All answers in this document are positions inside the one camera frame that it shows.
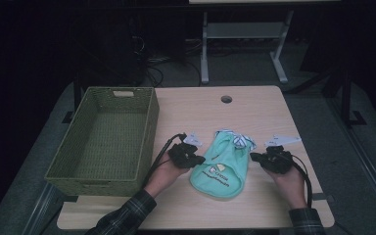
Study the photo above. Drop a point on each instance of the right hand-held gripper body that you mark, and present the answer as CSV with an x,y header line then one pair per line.
x,y
279,160

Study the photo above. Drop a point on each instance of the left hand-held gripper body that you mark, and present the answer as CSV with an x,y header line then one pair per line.
x,y
181,153

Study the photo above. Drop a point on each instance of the mint pet shirt striped collar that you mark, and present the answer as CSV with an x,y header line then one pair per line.
x,y
222,169

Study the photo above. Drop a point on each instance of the green woven basket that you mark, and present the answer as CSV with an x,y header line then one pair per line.
x,y
111,140

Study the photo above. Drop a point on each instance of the person's right hand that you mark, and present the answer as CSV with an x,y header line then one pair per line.
x,y
289,186

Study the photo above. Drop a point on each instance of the person's left hand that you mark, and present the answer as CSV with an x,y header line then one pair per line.
x,y
163,176

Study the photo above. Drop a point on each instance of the grey tape piece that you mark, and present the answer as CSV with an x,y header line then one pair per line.
x,y
323,197

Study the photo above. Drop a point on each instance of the dark metal stand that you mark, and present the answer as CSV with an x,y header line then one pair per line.
x,y
76,94
347,98

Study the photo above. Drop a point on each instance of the metal floor rail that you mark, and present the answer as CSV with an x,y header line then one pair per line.
x,y
365,163
40,209

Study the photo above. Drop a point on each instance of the white metal table frame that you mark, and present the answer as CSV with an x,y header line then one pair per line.
x,y
205,49

